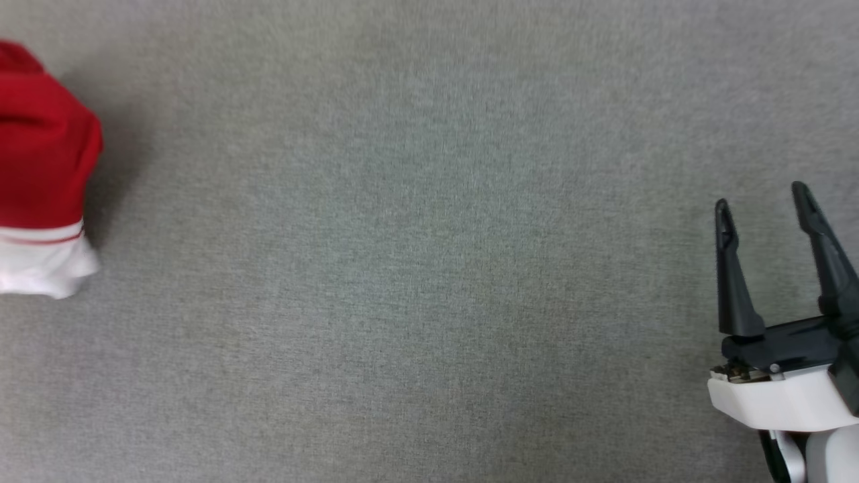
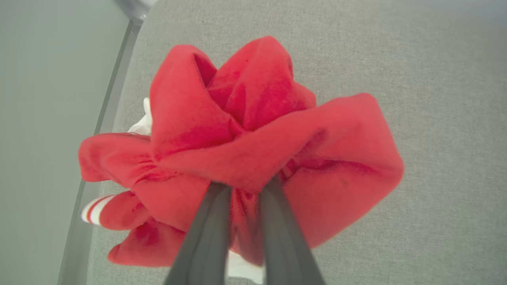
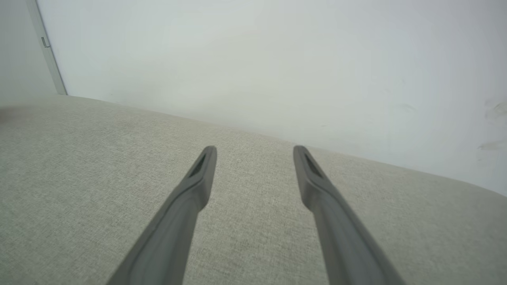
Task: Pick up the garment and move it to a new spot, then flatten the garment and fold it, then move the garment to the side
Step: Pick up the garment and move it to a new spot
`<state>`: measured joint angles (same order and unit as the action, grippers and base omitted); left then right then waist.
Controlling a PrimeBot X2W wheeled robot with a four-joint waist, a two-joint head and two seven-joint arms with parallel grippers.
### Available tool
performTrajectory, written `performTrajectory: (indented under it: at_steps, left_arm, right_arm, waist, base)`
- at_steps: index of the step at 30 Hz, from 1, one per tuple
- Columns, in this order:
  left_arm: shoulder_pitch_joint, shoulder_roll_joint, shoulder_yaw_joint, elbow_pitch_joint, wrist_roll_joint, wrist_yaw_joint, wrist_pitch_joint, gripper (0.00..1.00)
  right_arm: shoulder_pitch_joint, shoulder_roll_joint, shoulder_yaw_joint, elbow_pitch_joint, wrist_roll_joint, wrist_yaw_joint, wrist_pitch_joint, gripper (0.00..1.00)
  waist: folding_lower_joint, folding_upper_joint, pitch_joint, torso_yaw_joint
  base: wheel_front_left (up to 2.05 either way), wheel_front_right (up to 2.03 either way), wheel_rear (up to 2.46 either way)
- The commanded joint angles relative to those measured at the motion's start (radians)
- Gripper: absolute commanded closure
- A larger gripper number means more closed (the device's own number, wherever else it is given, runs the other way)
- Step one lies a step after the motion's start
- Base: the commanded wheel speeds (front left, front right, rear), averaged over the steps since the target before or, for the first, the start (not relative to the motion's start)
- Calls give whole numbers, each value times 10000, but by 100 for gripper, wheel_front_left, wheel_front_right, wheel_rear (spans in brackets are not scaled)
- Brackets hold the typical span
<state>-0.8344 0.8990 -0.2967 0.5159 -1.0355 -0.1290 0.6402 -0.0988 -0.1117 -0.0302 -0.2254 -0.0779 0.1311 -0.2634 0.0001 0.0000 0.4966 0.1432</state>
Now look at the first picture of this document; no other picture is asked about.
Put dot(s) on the red and white shirt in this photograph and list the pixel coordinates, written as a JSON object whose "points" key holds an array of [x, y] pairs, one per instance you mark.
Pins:
{"points": [[40, 161]]}

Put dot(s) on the grey fabric sofa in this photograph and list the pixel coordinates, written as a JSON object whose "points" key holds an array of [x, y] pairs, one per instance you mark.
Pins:
{"points": [[416, 268]]}

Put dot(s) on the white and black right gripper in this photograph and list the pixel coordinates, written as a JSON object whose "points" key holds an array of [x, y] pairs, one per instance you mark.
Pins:
{"points": [[785, 396]]}

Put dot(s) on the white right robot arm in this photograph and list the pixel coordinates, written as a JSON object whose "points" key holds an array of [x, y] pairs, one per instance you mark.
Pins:
{"points": [[815, 459]]}

